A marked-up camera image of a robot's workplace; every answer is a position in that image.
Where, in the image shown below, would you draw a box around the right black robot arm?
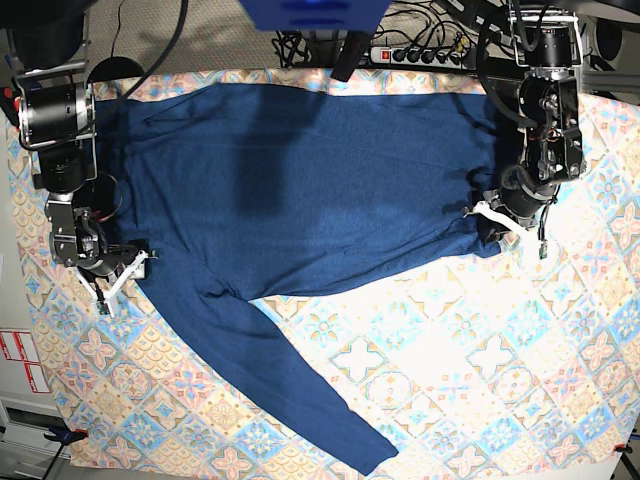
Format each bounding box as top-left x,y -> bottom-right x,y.
1,1 -> 150,315

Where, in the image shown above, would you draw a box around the black orange clamp lower-left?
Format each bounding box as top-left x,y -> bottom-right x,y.
43,426 -> 88,446

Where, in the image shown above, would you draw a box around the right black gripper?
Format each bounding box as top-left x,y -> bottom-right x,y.
76,239 -> 157,315

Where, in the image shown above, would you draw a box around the black stand post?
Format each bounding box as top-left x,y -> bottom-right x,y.
331,31 -> 373,83

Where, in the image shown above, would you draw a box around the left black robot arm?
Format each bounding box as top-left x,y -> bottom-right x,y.
469,1 -> 586,249

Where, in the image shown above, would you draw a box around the black round speaker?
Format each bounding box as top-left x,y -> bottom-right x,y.
595,21 -> 623,61

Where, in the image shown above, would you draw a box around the black orange clamp lower-right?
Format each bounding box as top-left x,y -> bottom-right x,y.
614,444 -> 633,454

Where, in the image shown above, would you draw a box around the black red table clamp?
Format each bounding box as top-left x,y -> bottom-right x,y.
0,87 -> 21,130

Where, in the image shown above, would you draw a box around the blue box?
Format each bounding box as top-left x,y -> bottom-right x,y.
240,0 -> 391,32

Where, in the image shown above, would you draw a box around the white power strip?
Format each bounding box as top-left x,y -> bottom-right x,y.
369,46 -> 470,69

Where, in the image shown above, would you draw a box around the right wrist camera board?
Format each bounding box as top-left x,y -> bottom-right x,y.
96,300 -> 112,316

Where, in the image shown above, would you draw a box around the black cable bundle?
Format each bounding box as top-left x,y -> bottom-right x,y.
272,29 -> 346,69

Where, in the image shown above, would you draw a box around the white red labels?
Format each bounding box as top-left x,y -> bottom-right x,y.
1,329 -> 50,394

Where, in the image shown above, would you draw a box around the blue long-sleeve T-shirt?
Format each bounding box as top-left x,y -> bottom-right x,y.
96,84 -> 523,475

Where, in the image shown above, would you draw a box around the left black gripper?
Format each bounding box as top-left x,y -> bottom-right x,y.
463,167 -> 560,245

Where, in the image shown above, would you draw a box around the aluminium frame profile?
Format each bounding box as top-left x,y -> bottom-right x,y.
574,19 -> 640,94

